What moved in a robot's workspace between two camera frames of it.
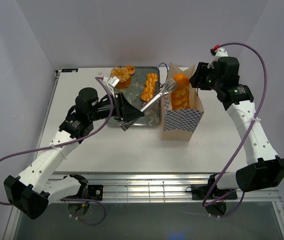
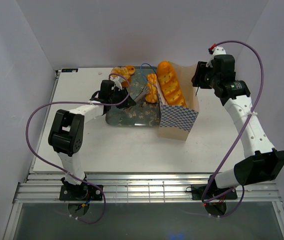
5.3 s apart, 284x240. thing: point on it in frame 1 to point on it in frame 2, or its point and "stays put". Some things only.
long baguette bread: [180, 98] to [169, 85]
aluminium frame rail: [162, 187] stays put
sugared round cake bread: [123, 74] stays put
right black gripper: [201, 70] stays put
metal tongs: [167, 87] to [145, 91]
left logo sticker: [69, 70] stays put
